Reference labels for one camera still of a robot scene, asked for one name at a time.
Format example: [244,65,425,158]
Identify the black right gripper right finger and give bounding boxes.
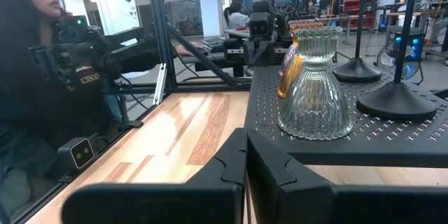
[246,128,448,224]

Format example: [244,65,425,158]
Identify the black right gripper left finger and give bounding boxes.
[61,127,248,224]

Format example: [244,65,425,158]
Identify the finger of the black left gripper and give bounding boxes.
[258,41,277,67]
[244,41,260,67]

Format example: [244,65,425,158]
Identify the amber ribbed glass candle holder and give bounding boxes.
[277,19,326,99]

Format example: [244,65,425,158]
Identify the clear ribbed glass candle holder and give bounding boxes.
[277,26,354,141]

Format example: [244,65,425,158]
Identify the tall black candlestick holder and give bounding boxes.
[332,0,382,84]
[356,0,438,123]

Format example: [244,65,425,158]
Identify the black keyboard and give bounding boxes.
[200,36,228,54]

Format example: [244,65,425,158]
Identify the grey desk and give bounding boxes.
[178,27,253,64]

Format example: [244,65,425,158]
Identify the person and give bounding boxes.
[223,1,251,31]
[0,0,204,220]

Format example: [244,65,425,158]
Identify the person's hand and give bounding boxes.
[174,41,204,57]

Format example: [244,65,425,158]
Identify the black perforated metal shelf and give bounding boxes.
[244,63,448,169]

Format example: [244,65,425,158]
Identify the silver aluminium profile strip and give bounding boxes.
[153,63,168,106]

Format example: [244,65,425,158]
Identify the black stand foot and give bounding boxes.
[118,120,145,131]

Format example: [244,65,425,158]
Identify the rack with red bins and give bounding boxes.
[338,0,381,31]

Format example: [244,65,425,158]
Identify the round floor fan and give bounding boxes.
[376,40,424,81]

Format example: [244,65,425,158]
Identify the black computer tower blue lights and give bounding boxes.
[393,31,426,64]

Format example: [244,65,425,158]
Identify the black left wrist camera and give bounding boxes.
[248,11,272,36]

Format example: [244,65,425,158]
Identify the black aluminium table frame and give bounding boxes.
[13,0,253,224]

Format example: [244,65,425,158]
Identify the black table-edge camera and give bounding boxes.
[57,136,96,173]

